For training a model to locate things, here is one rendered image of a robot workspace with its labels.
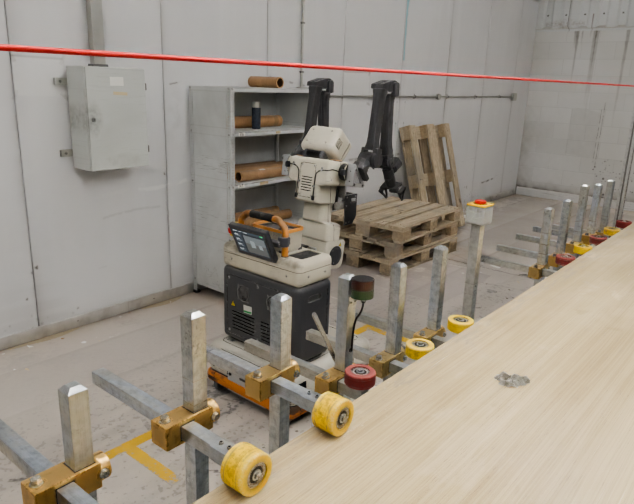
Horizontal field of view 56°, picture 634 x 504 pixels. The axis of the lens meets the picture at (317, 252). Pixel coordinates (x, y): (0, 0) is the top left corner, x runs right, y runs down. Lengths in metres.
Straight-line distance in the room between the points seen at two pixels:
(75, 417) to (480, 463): 0.76
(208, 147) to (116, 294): 1.20
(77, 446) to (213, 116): 3.34
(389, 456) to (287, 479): 0.21
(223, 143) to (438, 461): 3.23
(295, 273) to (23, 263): 1.86
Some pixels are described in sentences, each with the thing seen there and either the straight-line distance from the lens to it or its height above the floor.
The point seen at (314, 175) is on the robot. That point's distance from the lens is 2.99.
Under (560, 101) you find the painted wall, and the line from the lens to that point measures 9.58.
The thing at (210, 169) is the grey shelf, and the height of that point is 0.98.
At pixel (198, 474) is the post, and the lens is 1.33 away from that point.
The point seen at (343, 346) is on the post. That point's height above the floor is 0.94.
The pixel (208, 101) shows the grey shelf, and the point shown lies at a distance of 4.26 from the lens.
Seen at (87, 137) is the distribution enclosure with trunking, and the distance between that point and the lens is 3.77.
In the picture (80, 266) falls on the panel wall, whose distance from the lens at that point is 4.12.
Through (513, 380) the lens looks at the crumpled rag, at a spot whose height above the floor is 0.91.
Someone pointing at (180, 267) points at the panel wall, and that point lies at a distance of 4.58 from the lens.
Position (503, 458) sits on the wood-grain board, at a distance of 1.31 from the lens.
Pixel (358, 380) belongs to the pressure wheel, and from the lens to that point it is 1.51.
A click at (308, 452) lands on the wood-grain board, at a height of 0.90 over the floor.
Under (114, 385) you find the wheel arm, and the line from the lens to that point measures 1.39.
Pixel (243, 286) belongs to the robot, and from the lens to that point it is 2.98.
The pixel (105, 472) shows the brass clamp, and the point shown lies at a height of 0.95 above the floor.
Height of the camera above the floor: 1.61
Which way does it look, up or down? 16 degrees down
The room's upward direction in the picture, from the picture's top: 2 degrees clockwise
